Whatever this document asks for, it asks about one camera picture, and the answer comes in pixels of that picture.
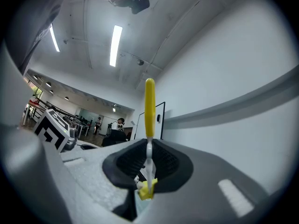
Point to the grey wall rail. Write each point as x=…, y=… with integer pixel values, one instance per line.
x=233, y=101

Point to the black-framed whiteboard on stand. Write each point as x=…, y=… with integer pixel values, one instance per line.
x=159, y=129

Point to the black whiteboard eraser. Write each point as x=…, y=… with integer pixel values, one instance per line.
x=158, y=118

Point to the black head-mounted camera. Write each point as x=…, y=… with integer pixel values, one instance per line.
x=137, y=3

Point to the white desk with red top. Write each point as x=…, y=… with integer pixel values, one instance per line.
x=35, y=102

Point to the ceiling dome sensor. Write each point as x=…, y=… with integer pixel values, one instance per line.
x=140, y=62

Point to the black office chair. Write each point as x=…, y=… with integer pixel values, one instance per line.
x=114, y=136

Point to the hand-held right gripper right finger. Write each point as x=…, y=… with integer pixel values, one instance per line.
x=205, y=185

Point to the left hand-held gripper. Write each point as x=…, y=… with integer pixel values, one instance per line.
x=50, y=129

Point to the yellow brush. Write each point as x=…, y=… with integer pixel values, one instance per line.
x=149, y=106

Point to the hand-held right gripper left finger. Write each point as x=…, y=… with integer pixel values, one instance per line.
x=98, y=178

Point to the black railing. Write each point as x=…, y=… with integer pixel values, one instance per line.
x=46, y=104

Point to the window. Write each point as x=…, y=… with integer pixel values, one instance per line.
x=36, y=91

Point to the person's dark shirt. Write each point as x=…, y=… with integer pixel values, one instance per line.
x=30, y=27

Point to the long ceiling tube light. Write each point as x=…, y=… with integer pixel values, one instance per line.
x=116, y=45
x=54, y=38

